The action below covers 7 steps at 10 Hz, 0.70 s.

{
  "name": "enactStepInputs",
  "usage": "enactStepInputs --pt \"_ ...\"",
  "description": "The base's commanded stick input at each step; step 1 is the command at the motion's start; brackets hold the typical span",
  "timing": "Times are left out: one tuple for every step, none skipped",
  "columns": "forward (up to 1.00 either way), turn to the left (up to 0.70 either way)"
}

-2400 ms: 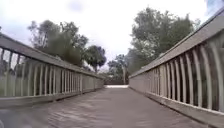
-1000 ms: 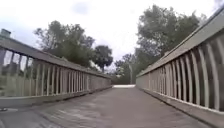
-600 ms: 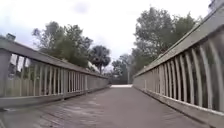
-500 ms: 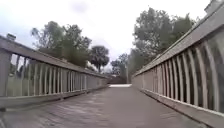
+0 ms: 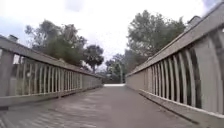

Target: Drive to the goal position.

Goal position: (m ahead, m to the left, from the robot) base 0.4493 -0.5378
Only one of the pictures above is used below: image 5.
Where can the palm tree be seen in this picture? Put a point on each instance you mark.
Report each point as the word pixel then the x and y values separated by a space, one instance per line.
pixel 93 55

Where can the pale path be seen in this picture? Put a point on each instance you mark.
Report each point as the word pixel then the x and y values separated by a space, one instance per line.
pixel 114 85

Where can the grey wooden boardwalk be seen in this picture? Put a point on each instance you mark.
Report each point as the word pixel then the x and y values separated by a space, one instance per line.
pixel 110 110

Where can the grey wooden railing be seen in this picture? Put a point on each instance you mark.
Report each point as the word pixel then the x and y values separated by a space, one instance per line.
pixel 50 80
pixel 186 73

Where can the large green tree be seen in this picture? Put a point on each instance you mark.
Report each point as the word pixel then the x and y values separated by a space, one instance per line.
pixel 56 43
pixel 151 33

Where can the group of trees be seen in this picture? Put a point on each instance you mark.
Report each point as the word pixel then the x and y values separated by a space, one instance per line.
pixel 115 68

